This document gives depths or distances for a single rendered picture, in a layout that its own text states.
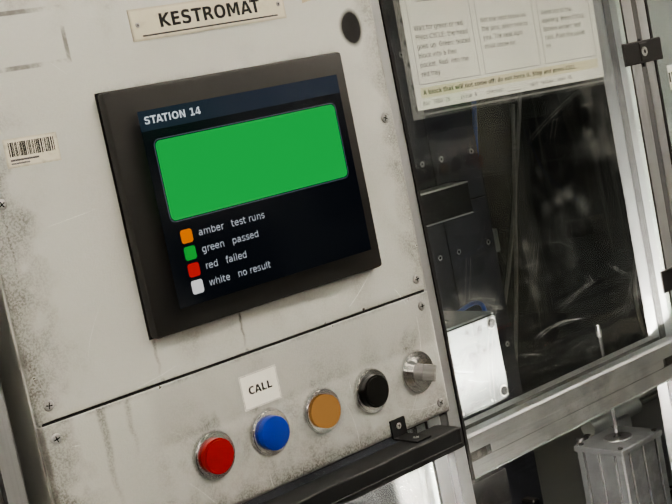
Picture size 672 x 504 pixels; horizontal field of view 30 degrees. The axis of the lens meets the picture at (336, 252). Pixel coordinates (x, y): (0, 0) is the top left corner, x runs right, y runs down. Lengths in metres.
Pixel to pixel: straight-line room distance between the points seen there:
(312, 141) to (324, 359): 0.20
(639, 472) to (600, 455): 0.06
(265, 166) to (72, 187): 0.17
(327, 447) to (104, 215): 0.30
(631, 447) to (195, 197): 0.89
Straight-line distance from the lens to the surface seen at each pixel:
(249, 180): 1.06
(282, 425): 1.09
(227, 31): 1.09
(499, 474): 1.57
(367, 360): 1.16
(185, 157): 1.02
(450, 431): 1.18
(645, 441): 1.77
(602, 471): 1.77
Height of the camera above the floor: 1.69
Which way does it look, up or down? 7 degrees down
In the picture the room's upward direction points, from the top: 11 degrees counter-clockwise
